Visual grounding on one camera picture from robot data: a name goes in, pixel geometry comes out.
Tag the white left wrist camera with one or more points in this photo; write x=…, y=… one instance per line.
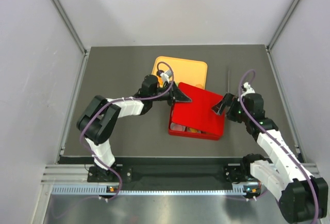
x=165, y=76

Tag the yellow fish cookie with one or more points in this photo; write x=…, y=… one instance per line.
x=191, y=130

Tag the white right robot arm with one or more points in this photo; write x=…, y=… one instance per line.
x=300, y=196

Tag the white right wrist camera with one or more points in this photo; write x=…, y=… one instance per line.
x=247, y=88

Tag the red cookie box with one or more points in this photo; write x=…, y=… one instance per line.
x=203, y=118

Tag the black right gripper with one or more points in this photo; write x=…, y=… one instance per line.
x=228, y=98

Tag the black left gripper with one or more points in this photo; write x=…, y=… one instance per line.
x=176, y=94

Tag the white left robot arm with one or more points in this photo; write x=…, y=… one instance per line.
x=97, y=122

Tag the red box lid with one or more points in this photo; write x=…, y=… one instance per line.
x=200, y=97

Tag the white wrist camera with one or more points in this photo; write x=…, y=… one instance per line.
x=165, y=76
x=247, y=88

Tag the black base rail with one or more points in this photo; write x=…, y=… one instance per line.
x=173, y=173

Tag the yellow tray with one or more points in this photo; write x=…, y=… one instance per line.
x=188, y=71

